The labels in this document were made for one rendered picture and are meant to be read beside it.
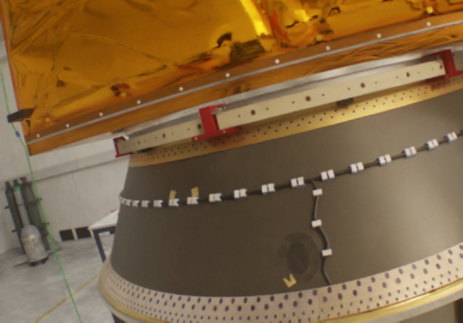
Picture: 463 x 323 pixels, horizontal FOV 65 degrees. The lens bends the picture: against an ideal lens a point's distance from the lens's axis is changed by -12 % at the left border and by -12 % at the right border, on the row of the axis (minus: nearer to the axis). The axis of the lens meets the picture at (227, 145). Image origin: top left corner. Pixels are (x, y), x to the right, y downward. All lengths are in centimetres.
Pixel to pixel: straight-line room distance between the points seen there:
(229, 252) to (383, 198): 43
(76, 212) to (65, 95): 720
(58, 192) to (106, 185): 125
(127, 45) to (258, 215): 66
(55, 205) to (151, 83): 769
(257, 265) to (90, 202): 734
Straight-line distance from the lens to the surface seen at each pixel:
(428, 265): 108
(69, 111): 149
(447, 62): 133
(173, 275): 124
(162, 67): 127
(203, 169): 122
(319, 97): 111
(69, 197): 860
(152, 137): 134
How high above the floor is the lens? 169
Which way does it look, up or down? 3 degrees down
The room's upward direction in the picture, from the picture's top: 15 degrees counter-clockwise
